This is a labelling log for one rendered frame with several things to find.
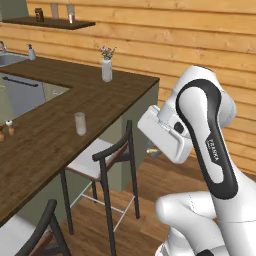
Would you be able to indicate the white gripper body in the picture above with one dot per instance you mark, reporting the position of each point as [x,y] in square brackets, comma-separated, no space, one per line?
[160,136]

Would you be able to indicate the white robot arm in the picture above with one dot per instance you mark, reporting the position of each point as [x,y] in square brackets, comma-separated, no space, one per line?
[213,200]

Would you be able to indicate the green island counter base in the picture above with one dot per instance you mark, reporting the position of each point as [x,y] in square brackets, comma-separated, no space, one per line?
[141,110]

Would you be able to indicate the clear glass cup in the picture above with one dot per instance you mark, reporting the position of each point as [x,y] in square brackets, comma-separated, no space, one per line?
[80,124]

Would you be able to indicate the empty clear glass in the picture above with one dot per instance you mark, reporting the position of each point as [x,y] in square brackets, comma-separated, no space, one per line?
[54,11]

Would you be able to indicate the black stool with white seat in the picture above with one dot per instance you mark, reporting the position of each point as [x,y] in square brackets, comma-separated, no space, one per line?
[90,160]
[20,233]

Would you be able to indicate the white vase with purple flowers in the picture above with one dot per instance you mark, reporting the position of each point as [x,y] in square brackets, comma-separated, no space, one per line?
[106,70]

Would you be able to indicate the green cupboard door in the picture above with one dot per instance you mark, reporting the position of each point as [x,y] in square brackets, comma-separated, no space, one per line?
[53,91]

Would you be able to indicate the grey dishwasher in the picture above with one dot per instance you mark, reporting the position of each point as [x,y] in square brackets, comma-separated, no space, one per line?
[23,98]

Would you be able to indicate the wooden shaker with white top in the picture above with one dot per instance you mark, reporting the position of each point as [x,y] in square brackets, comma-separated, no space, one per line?
[10,128]

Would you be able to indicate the clear glass with white base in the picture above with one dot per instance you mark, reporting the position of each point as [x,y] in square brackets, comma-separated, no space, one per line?
[71,14]

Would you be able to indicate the white soap dispenser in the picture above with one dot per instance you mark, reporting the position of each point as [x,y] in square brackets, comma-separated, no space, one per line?
[31,54]

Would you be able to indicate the steel sink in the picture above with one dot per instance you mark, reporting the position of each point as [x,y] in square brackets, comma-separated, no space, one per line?
[10,59]

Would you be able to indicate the dark brown jar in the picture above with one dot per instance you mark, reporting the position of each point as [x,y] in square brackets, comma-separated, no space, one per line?
[39,15]

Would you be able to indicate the steel tap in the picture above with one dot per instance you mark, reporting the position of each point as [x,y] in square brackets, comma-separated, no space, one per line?
[3,46]

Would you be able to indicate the dark wooden wall shelf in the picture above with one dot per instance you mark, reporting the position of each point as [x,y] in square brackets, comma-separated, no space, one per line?
[50,23]

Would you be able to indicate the green wall cupboard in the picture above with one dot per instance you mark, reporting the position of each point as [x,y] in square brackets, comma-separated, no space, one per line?
[13,9]

